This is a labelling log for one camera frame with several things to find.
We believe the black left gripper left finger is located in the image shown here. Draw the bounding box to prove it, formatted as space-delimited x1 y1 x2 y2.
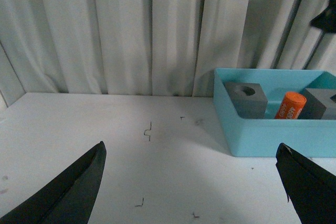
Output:
1 141 106 223

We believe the orange cylinder part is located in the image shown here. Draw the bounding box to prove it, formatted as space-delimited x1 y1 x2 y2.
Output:
275 91 307 120

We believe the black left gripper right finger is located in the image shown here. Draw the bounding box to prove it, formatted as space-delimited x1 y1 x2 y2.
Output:
276 143 335 223

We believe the white curtain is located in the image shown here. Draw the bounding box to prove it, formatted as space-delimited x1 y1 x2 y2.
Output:
1 0 335 108

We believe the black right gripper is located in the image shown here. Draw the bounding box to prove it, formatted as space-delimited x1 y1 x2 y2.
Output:
310 0 335 33

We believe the blue plastic box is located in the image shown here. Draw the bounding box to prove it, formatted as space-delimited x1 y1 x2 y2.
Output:
213 68 335 157

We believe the gray block part with hole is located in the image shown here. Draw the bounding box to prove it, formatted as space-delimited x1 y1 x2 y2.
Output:
298 88 335 120

